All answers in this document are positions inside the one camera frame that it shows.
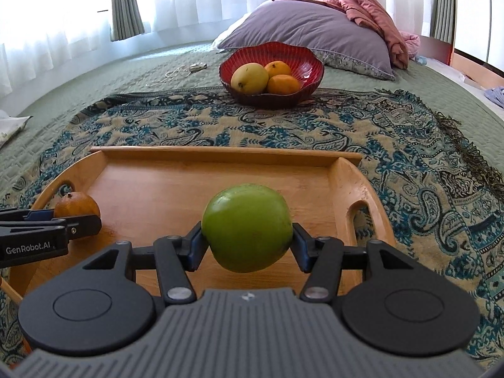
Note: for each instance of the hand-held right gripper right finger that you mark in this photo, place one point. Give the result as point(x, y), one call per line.
point(302, 250)

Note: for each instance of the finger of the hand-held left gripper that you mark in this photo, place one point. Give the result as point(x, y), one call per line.
point(84, 226)
point(37, 215)

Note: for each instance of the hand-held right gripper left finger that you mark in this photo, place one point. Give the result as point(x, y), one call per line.
point(195, 254)

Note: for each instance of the large brownish orange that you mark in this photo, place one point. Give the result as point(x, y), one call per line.
point(75, 204)

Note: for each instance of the green apple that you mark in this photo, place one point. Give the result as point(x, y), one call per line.
point(247, 228)

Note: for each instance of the wooden tray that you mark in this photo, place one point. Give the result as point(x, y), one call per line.
point(157, 189)

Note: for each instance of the white paper bag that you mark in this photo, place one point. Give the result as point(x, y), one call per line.
point(12, 126)

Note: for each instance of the green quilted bedspread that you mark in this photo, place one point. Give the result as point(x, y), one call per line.
point(59, 82)

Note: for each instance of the paisley printed blanket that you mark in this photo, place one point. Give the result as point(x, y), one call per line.
point(413, 173)

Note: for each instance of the yellow mango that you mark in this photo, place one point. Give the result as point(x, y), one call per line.
point(248, 78)

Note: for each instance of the red ribbed bowl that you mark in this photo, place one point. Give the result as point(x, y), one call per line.
point(305, 67)

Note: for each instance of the floral pillow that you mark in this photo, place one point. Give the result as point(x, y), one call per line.
point(354, 65)

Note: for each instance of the purple pillow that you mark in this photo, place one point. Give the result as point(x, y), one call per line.
point(311, 27)

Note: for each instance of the white pillow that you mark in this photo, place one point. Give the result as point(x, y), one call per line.
point(230, 33)

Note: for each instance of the grey-green curtain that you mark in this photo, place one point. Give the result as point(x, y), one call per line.
point(443, 8)
point(126, 4)

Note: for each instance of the wooden headboard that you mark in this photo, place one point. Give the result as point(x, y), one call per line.
point(464, 65)

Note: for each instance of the light blue cloth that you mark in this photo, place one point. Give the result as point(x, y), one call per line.
point(495, 96)

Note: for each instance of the pink duvet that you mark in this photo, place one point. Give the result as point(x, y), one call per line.
point(374, 12)

